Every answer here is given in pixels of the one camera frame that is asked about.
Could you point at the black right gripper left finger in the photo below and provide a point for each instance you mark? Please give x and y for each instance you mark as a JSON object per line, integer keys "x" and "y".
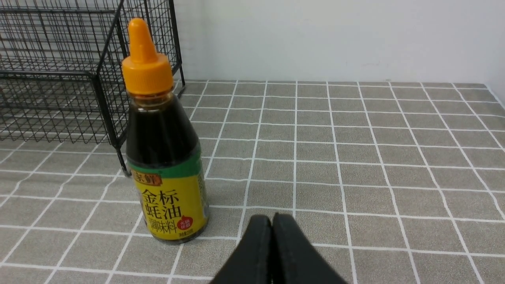
{"x": 249, "y": 262}

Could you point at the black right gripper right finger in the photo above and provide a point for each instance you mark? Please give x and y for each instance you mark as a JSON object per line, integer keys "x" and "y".
{"x": 294, "y": 259}

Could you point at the oyster sauce bottle orange cap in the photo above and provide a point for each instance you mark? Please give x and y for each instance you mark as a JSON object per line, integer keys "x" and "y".
{"x": 162, "y": 147}

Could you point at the black wire mesh shelf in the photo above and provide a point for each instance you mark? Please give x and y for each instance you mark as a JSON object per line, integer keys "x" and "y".
{"x": 60, "y": 68}

